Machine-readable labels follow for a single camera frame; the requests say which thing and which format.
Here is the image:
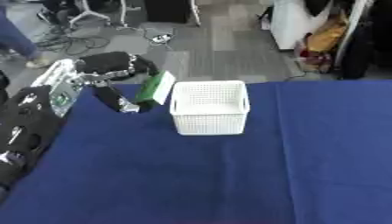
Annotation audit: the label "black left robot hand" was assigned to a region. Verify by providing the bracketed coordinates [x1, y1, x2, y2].
[73, 51, 161, 114]

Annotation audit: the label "green and white box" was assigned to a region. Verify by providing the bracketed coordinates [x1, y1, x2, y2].
[133, 70, 178, 111]

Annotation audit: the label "white chair base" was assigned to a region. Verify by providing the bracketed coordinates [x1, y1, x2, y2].
[67, 0, 143, 30]

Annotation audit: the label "white power strip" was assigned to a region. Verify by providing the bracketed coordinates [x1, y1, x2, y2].
[150, 33, 173, 44]

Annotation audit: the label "black cabinet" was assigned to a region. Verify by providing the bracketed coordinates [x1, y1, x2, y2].
[142, 0, 195, 25]

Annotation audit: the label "person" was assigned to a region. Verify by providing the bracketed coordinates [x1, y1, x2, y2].
[0, 5, 53, 70]

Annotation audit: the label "white perforated plastic basket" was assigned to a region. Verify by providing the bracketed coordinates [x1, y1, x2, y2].
[168, 80, 251, 137]

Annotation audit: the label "yellow and red bag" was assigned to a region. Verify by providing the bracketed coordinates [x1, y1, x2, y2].
[294, 12, 351, 74]

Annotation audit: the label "black cables on floor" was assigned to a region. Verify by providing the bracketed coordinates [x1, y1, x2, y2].
[31, 24, 112, 56]

